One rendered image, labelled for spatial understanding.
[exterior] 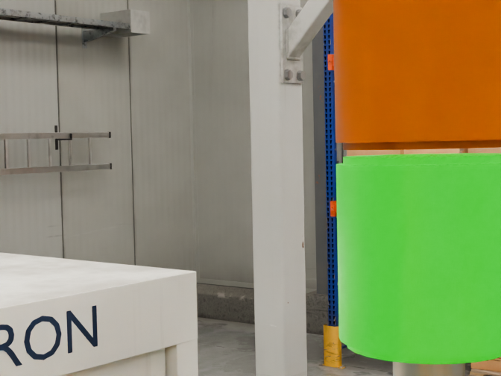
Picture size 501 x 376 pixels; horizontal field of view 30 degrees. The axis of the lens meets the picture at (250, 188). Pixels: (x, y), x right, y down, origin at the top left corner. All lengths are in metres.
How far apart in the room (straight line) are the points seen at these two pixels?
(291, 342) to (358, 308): 2.63
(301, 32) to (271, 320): 0.87
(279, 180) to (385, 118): 2.56
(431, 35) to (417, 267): 0.06
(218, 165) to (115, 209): 1.52
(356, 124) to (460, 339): 0.06
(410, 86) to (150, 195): 11.05
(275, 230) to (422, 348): 2.58
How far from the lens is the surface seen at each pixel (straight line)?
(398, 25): 0.24
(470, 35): 0.24
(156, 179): 11.36
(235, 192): 11.45
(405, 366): 0.26
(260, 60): 2.84
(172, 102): 11.59
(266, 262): 2.85
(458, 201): 0.24
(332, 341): 9.16
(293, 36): 2.81
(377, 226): 0.24
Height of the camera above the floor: 2.22
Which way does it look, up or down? 3 degrees down
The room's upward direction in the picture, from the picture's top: 1 degrees counter-clockwise
